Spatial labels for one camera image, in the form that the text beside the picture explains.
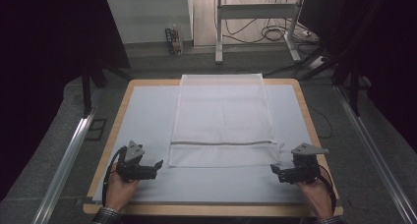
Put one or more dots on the person's right hand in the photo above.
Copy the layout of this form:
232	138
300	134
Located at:
314	196

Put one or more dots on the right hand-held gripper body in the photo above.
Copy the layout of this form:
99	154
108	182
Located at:
305	166

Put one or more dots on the white table mat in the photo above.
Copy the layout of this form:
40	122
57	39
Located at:
147	125

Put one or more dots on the white mesh laundry bag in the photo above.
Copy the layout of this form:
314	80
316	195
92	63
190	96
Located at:
223	119

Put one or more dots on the aluminium floor rail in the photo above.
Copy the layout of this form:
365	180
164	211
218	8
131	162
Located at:
377	152
62	171

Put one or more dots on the white desk frame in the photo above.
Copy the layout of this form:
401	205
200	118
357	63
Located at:
255	11

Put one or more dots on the black square floor frame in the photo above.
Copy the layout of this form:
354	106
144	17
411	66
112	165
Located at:
95	129

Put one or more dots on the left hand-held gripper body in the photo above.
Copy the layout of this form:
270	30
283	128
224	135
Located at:
132	166

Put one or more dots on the pack of bottles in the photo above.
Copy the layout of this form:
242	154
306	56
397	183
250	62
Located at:
173	40

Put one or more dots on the black metal stand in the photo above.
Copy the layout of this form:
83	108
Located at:
354	89
87	93

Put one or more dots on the white power strip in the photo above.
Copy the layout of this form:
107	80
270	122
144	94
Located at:
317	63

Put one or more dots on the person's left hand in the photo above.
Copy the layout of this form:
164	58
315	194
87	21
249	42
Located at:
119	193

